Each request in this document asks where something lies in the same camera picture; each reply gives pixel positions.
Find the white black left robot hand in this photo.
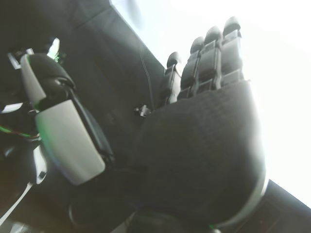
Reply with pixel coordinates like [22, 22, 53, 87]
[19, 16, 270, 233]

